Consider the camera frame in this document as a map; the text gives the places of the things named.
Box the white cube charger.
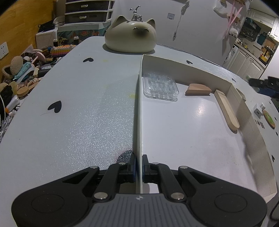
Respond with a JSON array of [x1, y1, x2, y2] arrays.
[[254, 104, 263, 119]]

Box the cork coaster green elephant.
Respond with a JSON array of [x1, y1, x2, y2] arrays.
[[263, 110, 276, 129]]

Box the light wooden stick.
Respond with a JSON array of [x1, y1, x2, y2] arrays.
[[214, 90, 240, 131]]

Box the white shallow tray box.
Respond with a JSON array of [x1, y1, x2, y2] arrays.
[[138, 55, 277, 202]]

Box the brown wedge-shaped wooden block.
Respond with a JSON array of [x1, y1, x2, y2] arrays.
[[185, 83, 212, 96]]

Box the clear plastic soap dish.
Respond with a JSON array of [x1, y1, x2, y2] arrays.
[[143, 73, 179, 102]]

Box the white kitchen base cabinets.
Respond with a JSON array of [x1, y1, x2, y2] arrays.
[[228, 45, 265, 81]]

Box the white washing machine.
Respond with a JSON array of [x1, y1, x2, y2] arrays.
[[222, 45, 238, 69]]

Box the white plush sheep toy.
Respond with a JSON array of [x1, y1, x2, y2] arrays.
[[229, 27, 238, 38]]

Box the cream cat-shaped ceramic jar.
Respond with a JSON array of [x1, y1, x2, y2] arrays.
[[104, 15, 157, 53]]

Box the white drawer cabinet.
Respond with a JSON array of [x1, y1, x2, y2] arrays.
[[56, 0, 115, 24]]

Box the white wall socket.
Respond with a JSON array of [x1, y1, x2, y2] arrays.
[[0, 42, 9, 59]]

